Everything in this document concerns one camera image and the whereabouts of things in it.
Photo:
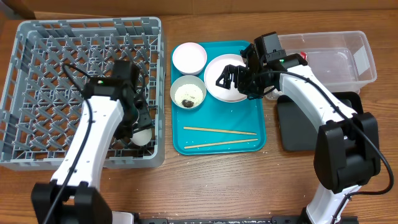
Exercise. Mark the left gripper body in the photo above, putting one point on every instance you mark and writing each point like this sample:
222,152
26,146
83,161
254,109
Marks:
135,119

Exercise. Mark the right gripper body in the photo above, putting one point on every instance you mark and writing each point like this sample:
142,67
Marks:
241,78

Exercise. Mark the white plastic cup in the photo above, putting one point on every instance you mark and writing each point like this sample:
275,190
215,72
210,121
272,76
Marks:
142,138

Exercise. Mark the grey bowl with rice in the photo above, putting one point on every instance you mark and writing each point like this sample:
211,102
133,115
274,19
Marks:
187,79

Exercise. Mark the red snack wrapper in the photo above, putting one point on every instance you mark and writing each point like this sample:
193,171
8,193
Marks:
304,55

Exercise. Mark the brown food lump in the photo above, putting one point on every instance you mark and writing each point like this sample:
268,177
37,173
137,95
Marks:
187,103

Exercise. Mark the white rice pile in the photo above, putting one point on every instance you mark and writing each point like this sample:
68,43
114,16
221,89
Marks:
188,92

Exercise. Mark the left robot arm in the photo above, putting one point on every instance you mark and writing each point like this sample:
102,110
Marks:
113,108

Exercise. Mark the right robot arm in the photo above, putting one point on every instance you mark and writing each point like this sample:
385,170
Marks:
346,153

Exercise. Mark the black waste tray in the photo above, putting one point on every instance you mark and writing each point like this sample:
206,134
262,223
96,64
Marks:
297,131

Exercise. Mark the grey dishwasher rack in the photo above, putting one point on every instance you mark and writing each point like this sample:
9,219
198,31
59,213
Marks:
51,60

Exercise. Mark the pink round plate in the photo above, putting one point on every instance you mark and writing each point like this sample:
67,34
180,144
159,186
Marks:
212,73

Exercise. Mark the pink empty bowl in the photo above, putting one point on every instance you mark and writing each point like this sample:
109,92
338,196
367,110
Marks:
189,58

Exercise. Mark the upper wooden chopstick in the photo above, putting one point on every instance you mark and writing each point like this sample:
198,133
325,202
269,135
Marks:
219,131

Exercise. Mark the wooden chopstick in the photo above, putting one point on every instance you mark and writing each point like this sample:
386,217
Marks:
220,143
219,131

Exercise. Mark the teal serving tray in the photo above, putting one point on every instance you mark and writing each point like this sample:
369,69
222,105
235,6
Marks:
246,115

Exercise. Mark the lower wooden chopstick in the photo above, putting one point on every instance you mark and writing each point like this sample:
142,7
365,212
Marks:
220,143

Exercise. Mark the clear plastic bin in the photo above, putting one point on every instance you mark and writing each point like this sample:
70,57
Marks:
342,61

